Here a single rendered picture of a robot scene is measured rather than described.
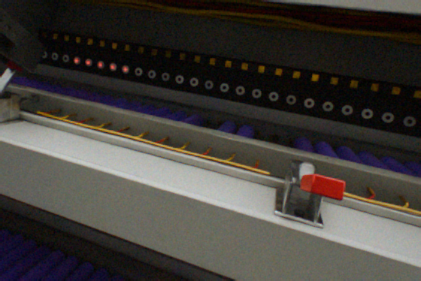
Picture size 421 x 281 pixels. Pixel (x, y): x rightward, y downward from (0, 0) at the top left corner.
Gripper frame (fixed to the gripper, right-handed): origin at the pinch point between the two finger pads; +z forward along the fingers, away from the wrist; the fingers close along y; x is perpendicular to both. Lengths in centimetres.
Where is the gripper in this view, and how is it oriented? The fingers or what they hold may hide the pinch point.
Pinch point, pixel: (1, 37)
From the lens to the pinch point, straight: 31.2
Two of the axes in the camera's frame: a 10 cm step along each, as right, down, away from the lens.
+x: 2.8, -9.0, 3.4
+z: 1.8, 4.0, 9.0
